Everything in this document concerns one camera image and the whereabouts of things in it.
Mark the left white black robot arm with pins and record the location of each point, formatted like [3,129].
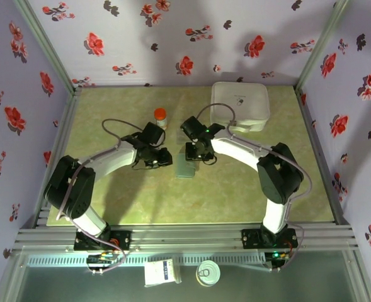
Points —
[116,157]

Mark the aluminium frame upright post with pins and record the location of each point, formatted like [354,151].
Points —
[318,47]
[49,47]

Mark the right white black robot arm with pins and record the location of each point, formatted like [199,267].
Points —
[235,151]

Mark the pale green card holder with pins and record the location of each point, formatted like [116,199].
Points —
[185,170]

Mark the aluminium frame cross rail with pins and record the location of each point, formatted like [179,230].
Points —
[188,239]

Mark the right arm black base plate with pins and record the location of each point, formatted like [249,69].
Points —
[251,239]

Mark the silver tin can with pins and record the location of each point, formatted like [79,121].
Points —
[208,273]

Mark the white zippered storage case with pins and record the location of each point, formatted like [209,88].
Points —
[245,100]

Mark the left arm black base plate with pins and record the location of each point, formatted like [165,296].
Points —
[122,239]

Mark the aluminium frame side rail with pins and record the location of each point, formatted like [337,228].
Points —
[66,126]
[311,126]

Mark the orange lid small bottle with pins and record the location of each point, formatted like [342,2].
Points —
[160,118]

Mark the white box blue print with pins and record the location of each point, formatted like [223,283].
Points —
[160,273]

